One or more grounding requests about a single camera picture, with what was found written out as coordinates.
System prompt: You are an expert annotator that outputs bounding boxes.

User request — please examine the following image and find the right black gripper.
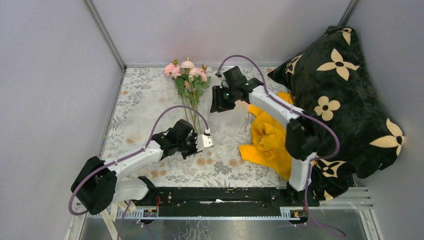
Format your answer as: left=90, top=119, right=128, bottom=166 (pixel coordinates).
left=209, top=86, right=237, bottom=115

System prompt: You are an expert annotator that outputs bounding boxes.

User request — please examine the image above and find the pink fake flower stem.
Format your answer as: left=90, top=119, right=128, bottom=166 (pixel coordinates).
left=193, top=64, right=212, bottom=132
left=178, top=58, right=203, bottom=133
left=163, top=57, right=195, bottom=106

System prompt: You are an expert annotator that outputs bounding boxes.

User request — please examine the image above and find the white wrapping paper sheet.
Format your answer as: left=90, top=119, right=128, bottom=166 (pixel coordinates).
left=100, top=68, right=252, bottom=178

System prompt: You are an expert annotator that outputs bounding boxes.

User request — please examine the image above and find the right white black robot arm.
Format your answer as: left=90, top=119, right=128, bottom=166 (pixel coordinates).
left=210, top=66, right=321, bottom=206

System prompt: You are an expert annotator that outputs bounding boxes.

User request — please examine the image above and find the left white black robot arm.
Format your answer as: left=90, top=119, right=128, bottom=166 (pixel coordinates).
left=71, top=119, right=214, bottom=215

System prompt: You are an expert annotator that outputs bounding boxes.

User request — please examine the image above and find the floral tablecloth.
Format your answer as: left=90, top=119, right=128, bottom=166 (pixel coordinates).
left=101, top=67, right=291, bottom=187

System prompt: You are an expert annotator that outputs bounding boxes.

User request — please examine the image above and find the yellow garment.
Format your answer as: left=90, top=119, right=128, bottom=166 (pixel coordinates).
left=238, top=104, right=292, bottom=181

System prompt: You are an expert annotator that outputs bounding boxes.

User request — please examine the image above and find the cream printed ribbon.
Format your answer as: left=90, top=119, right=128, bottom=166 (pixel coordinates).
left=100, top=201, right=137, bottom=240

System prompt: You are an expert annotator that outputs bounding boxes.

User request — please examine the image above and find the black floral pillow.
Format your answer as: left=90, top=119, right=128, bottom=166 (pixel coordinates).
left=268, top=26, right=405, bottom=201

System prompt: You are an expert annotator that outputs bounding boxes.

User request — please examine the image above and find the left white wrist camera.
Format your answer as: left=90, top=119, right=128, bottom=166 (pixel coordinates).
left=195, top=134, right=215, bottom=152

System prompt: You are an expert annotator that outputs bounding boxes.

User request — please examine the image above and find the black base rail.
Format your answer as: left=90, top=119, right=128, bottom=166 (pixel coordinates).
left=134, top=187, right=320, bottom=219

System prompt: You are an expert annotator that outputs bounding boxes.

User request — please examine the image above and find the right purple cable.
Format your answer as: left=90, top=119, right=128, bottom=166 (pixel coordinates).
left=215, top=54, right=348, bottom=240

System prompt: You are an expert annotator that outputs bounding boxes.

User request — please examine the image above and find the purple cable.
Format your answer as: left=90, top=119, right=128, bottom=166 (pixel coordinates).
left=215, top=54, right=348, bottom=240
left=67, top=105, right=211, bottom=240

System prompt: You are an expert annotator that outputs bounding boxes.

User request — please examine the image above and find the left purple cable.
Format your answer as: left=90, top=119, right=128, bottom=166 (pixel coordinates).
left=67, top=105, right=211, bottom=240

